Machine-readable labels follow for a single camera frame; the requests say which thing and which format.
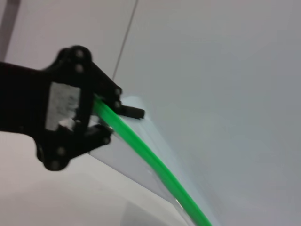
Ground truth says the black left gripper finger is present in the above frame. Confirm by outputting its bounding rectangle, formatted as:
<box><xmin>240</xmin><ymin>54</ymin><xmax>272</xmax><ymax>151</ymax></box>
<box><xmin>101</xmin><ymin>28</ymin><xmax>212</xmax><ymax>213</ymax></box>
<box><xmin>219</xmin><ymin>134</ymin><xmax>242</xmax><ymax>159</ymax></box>
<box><xmin>58</xmin><ymin>45</ymin><xmax>145</xmax><ymax>120</ymax></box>

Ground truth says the translucent document bag green zip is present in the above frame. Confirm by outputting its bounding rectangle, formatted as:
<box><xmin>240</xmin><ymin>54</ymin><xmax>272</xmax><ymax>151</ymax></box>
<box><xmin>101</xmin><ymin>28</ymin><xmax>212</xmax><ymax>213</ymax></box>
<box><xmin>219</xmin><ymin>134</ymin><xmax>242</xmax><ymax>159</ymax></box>
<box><xmin>88</xmin><ymin>94</ymin><xmax>222</xmax><ymax>226</ymax></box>

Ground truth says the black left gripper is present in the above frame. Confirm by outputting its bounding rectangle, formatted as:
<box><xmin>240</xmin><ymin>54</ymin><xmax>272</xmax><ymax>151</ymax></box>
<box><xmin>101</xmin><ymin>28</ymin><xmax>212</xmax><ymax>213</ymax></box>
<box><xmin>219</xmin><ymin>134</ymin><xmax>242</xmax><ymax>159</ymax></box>
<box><xmin>0</xmin><ymin>59</ymin><xmax>113</xmax><ymax>172</ymax></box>

